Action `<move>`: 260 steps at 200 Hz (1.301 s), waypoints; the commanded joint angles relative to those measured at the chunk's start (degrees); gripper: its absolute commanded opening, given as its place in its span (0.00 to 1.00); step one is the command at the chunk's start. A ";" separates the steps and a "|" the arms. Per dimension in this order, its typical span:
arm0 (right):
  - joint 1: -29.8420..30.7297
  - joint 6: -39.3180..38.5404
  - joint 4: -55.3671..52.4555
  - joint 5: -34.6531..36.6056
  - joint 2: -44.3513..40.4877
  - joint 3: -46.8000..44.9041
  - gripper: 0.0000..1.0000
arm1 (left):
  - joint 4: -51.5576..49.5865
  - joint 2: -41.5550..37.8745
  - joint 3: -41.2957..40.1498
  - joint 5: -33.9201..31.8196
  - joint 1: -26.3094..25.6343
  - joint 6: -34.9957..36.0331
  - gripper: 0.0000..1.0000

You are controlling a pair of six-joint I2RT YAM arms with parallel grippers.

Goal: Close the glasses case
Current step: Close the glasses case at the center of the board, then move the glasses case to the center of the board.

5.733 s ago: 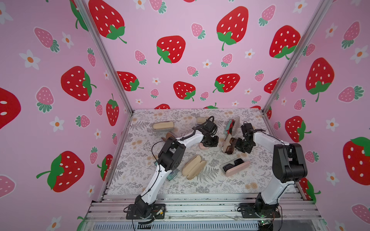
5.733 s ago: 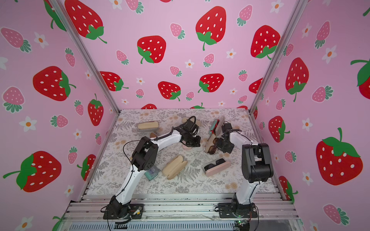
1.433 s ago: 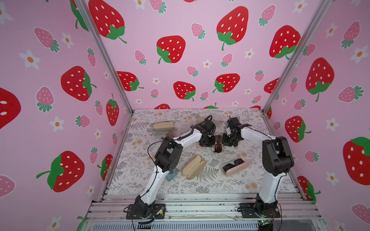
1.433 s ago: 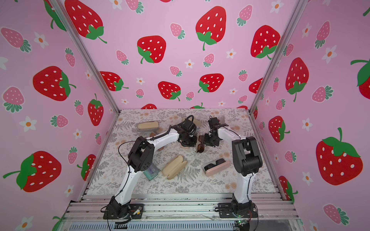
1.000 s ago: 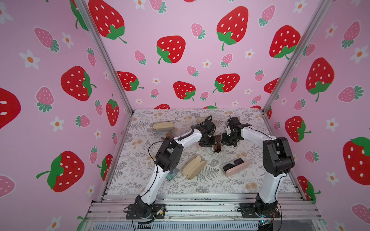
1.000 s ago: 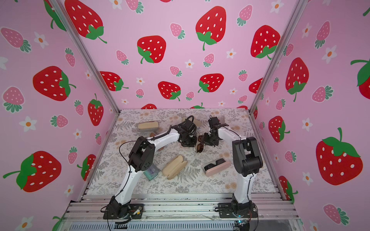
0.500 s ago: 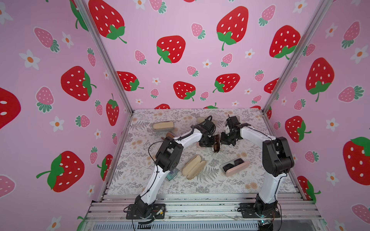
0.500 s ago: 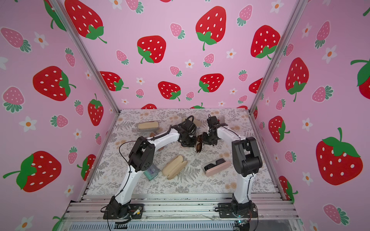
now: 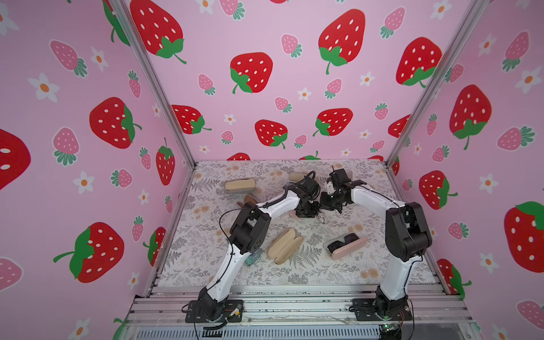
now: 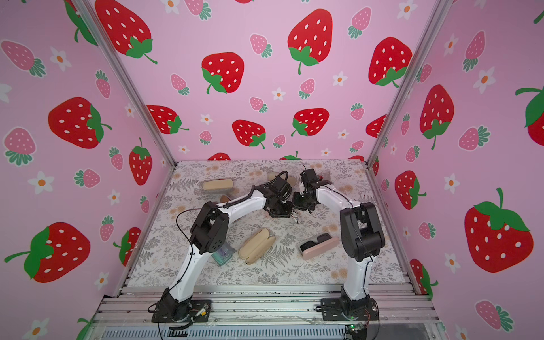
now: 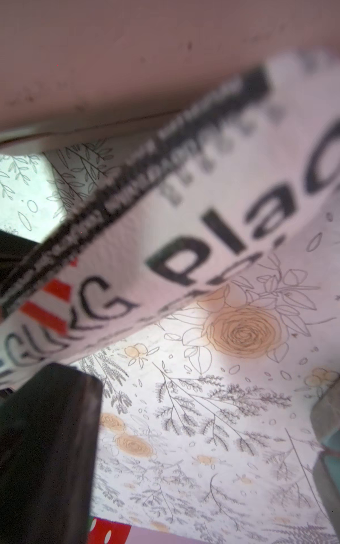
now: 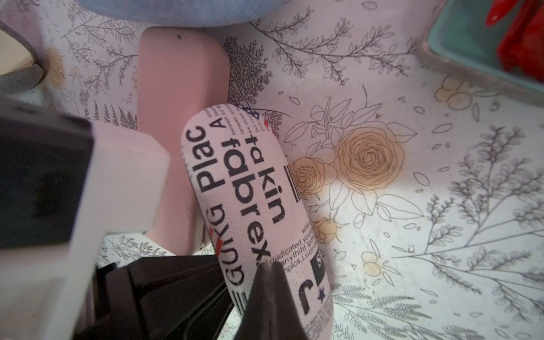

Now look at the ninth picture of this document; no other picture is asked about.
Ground pink case black sunglasses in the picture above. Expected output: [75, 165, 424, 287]
[324, 233, 368, 261]

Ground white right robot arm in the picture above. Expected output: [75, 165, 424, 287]
[320, 169, 432, 318]

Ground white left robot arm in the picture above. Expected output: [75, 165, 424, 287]
[198, 171, 321, 317]

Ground blue fabric glasses case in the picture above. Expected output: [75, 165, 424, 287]
[288, 172, 306, 184]

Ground tan woven glasses case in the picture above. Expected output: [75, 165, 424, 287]
[267, 228, 304, 265]

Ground purple case brown lining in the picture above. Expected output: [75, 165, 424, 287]
[237, 194, 259, 208]

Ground grey fabric glasses case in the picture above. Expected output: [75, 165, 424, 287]
[225, 178, 256, 192]

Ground green case purple glasses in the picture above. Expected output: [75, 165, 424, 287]
[245, 249, 263, 266]

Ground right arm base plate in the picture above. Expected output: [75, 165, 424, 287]
[348, 297, 413, 322]

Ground aluminium rail frame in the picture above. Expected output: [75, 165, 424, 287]
[119, 283, 483, 339]

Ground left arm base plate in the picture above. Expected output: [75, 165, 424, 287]
[185, 300, 244, 323]

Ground aluminium corner post right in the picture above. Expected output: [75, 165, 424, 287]
[385, 0, 492, 167]

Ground aluminium corner post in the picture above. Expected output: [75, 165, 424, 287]
[385, 0, 492, 167]
[108, 0, 197, 168]

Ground aluminium corner post left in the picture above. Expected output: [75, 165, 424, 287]
[108, 0, 197, 168]

